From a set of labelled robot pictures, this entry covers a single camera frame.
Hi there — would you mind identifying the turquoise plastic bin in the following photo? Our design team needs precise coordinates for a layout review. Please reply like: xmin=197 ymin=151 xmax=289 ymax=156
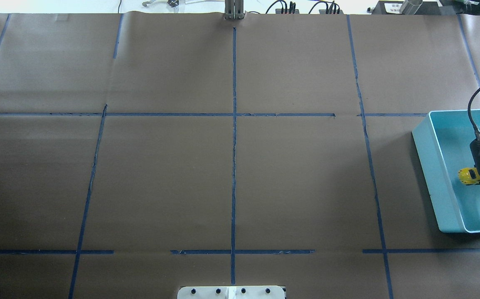
xmin=411 ymin=110 xmax=480 ymax=233

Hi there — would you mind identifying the yellow beetle toy car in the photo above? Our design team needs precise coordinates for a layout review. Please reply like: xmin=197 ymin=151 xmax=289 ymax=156
xmin=458 ymin=167 xmax=480 ymax=186

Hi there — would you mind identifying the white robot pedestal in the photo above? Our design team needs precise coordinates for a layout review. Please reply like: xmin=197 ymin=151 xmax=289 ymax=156
xmin=177 ymin=285 xmax=287 ymax=299

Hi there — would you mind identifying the aluminium frame post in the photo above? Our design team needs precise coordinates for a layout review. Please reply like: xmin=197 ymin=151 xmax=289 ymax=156
xmin=224 ymin=0 xmax=245 ymax=20

